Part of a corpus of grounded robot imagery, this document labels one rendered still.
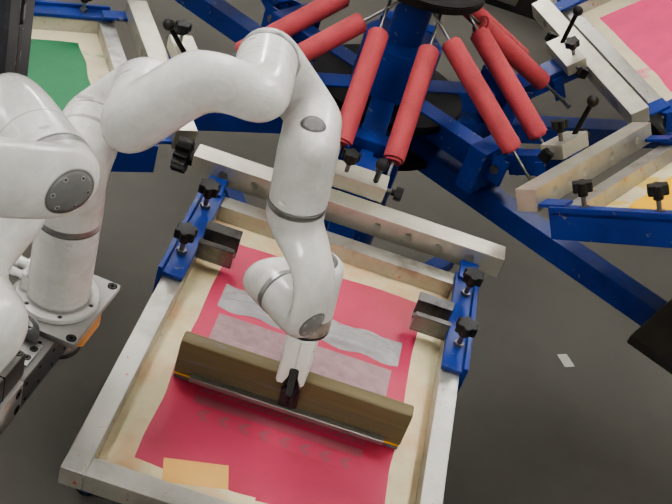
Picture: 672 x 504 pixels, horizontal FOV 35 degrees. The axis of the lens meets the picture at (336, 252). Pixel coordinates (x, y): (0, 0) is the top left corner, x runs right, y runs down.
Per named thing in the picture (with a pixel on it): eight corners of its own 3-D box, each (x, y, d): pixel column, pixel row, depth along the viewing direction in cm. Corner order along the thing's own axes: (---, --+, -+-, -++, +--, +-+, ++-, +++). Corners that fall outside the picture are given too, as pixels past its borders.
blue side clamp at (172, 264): (177, 302, 199) (183, 274, 195) (151, 293, 199) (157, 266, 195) (220, 215, 223) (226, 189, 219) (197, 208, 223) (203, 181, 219)
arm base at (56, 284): (-18, 297, 159) (-12, 217, 150) (24, 252, 169) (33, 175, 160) (75, 336, 158) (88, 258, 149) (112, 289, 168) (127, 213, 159)
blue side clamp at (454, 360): (456, 396, 200) (469, 370, 196) (431, 387, 200) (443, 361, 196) (469, 299, 224) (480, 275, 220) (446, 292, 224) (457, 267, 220)
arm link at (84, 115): (24, 233, 149) (34, 140, 140) (50, 182, 160) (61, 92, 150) (92, 250, 151) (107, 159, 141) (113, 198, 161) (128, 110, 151)
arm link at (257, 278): (277, 294, 154) (240, 256, 159) (266, 347, 160) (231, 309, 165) (356, 266, 163) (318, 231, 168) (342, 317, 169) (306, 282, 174)
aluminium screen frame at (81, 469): (423, 604, 160) (431, 590, 158) (57, 482, 160) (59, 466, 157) (466, 292, 223) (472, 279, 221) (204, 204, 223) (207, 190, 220)
